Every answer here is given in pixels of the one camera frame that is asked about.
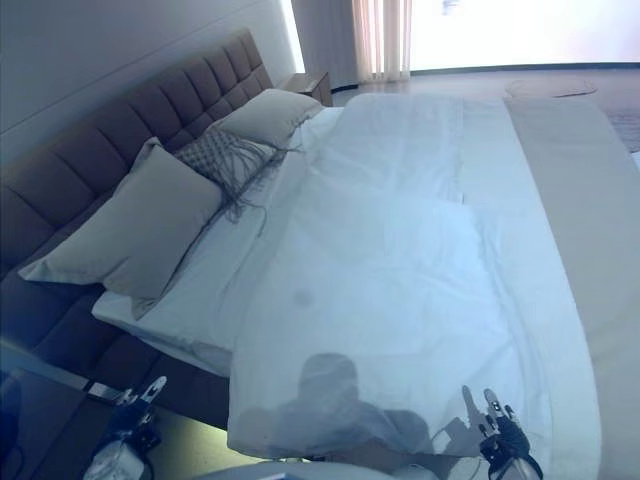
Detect white duvet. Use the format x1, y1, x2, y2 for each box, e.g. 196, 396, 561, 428
226, 92, 585, 457

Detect pale pleated curtain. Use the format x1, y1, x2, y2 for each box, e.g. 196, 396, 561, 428
349, 0, 415, 84

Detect beige bed runner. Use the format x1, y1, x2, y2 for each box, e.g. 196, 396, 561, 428
501, 97, 640, 480

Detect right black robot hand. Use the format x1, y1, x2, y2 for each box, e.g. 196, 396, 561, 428
461, 384, 532, 455

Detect large beige pillow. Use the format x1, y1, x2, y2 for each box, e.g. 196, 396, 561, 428
18, 136, 225, 322

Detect silver robot torso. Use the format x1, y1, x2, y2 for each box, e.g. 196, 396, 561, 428
194, 447, 442, 480

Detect wooden nightstand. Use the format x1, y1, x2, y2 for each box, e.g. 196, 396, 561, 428
277, 70, 335, 107

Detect grey woven fringed cushion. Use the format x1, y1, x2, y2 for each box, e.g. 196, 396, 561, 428
172, 123, 302, 237

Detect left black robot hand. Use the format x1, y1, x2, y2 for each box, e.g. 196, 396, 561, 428
111, 375, 169, 442

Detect brown tufted headboard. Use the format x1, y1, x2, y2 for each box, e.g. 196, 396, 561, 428
0, 28, 275, 282

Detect dark glass nightstand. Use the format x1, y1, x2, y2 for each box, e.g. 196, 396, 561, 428
0, 339, 122, 480

